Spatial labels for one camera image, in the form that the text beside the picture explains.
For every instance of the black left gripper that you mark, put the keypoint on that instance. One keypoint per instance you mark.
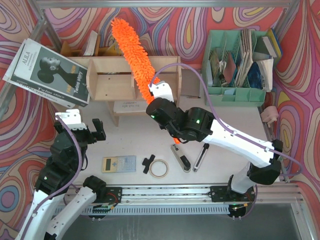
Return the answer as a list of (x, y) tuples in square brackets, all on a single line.
[(88, 135)]

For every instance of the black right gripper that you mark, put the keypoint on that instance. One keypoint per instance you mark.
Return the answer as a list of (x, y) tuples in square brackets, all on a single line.
[(155, 110)]

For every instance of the orange microfiber duster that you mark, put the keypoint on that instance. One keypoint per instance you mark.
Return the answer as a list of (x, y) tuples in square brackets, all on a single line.
[(136, 56)]

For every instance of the grey black stapler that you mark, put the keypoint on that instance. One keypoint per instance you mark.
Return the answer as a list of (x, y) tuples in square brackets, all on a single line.
[(181, 158)]

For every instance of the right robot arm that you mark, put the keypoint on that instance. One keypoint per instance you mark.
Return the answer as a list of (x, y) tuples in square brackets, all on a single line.
[(198, 124)]

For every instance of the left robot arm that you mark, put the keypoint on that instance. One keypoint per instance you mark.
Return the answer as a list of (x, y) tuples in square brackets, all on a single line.
[(68, 154)]

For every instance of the wooden bookshelf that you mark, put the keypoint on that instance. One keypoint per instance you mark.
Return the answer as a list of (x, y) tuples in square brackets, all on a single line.
[(110, 79)]

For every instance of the white spiral notebook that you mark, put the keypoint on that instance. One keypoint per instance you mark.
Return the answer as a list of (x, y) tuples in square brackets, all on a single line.
[(130, 106)]

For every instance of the orange pencil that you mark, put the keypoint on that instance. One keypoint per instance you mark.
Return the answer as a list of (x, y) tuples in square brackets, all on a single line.
[(193, 97)]

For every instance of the yellow calculator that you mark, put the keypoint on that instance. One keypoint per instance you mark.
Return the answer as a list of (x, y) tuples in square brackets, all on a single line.
[(119, 164)]

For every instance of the black plastic clip piece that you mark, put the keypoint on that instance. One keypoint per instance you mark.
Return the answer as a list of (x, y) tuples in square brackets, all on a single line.
[(147, 163)]

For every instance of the masking tape roll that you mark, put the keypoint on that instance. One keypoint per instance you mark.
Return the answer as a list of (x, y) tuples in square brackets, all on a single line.
[(159, 168)]

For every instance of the light blue paper pad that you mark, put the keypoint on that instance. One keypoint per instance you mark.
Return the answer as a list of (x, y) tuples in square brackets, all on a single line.
[(230, 91)]

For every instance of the black white magazine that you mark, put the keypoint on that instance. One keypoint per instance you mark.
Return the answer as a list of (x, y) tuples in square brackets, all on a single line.
[(48, 74)]

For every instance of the mint green desk organizer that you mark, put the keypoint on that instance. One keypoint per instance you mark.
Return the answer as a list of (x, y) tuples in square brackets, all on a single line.
[(244, 96)]

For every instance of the books in green organizer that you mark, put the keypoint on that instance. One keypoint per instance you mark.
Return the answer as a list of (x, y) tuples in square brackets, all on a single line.
[(234, 58)]

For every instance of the pink piggy figure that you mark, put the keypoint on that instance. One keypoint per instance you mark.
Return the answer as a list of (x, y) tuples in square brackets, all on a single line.
[(269, 115)]

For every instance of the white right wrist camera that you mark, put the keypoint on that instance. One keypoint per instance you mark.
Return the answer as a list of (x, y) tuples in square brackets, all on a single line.
[(162, 90)]

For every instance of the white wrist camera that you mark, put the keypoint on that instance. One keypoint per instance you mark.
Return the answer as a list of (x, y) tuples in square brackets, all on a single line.
[(72, 118), (162, 90)]

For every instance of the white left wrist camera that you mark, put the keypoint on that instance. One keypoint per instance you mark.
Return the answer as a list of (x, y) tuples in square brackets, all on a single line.
[(72, 118)]

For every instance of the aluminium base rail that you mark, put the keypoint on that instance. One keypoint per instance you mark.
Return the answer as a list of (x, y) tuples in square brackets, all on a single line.
[(187, 199)]

